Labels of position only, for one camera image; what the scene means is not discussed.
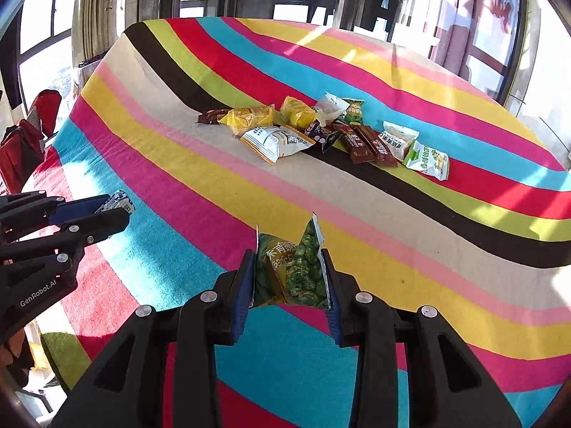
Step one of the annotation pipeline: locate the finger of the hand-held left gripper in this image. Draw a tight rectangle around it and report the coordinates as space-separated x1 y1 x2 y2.
0 191 112 244
0 209 131 272

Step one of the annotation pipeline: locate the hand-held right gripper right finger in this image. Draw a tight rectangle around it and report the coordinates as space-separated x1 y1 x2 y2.
321 249 522 428

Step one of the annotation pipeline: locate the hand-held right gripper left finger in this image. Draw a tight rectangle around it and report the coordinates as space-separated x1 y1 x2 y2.
51 250 257 428

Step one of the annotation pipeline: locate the white and blue snack packet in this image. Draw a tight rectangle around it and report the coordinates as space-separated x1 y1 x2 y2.
96 191 136 215

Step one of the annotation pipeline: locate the green pea snack packet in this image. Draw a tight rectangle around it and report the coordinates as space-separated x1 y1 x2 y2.
253 213 333 310

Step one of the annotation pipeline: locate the brown snack bar packet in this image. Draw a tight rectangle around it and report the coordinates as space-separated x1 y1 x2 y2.
354 125 399 168
334 124 375 164

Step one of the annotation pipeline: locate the red chair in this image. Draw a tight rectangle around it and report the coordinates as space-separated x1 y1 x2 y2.
27 89 62 139
0 118 45 194

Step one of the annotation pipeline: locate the striped colourful tablecloth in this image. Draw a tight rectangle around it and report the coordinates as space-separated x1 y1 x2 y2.
22 17 571 428

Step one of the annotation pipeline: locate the red chair back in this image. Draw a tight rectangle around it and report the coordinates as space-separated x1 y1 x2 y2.
27 89 62 139

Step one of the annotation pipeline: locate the small dark brown snack packet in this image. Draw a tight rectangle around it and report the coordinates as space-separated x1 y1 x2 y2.
197 109 233 126

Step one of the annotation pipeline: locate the white and orange snack packet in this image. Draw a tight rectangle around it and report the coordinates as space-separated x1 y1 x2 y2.
240 125 317 165

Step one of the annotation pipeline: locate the yellow snack packet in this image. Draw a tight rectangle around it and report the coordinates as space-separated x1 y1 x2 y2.
279 96 317 129
218 104 276 137

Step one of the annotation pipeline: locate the dark purple snack packet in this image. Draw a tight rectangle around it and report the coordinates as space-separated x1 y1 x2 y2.
304 120 342 152

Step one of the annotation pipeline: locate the white and green snack packet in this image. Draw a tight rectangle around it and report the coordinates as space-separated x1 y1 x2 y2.
404 139 450 182

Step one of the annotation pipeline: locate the white snack packet red print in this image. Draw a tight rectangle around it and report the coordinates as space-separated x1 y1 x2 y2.
378 120 420 161

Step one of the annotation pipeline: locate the beige curtain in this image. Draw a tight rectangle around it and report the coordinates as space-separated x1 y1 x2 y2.
74 0 130 67

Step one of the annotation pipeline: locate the white translucent snack packet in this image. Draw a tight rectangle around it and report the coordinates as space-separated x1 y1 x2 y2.
312 91 350 126

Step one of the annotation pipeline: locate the green snack packet brown label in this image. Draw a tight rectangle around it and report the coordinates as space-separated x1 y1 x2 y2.
341 98 365 126

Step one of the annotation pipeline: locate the pink curtain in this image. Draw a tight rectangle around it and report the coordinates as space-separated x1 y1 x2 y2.
430 0 474 67

